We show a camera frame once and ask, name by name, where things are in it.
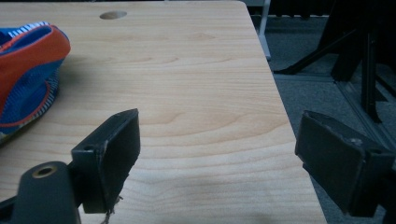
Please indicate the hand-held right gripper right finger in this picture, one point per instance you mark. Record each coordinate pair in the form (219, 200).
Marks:
(339, 161)

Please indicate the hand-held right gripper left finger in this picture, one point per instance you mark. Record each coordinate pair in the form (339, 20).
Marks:
(106, 161)

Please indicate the white table leg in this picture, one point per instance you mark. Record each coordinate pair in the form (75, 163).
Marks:
(264, 31)

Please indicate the black metal stand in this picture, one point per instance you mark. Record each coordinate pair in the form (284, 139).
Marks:
(351, 53)

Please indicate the blue and orange cloth pouch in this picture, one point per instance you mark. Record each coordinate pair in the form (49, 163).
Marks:
(28, 77)

